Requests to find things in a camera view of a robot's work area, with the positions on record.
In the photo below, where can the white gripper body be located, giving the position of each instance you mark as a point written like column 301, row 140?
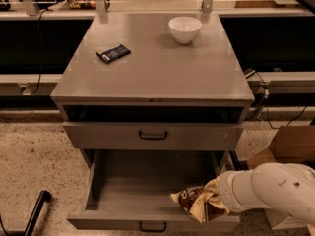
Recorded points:
column 226, row 190

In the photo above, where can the brown chip bag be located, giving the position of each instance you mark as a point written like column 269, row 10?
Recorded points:
column 202, row 203

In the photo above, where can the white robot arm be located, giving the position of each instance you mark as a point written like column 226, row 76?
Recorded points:
column 286, row 188

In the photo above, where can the open grey bottom drawer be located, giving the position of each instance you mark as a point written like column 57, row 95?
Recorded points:
column 131, row 189

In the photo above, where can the grey drawer cabinet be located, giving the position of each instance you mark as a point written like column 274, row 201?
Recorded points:
column 160, row 81

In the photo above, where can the closed grey middle drawer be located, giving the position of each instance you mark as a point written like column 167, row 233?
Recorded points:
column 153, row 136

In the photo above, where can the black cabinet leg bar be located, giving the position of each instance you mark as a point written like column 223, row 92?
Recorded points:
column 234, row 160

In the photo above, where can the cardboard box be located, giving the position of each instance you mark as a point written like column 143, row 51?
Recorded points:
column 294, row 144

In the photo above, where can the white bowl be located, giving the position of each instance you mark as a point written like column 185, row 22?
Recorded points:
column 184, row 29

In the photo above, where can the dark blue snack bar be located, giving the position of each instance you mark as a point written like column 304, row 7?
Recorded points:
column 113, row 53

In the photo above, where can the black bar on floor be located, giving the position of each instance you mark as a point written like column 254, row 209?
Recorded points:
column 43, row 198

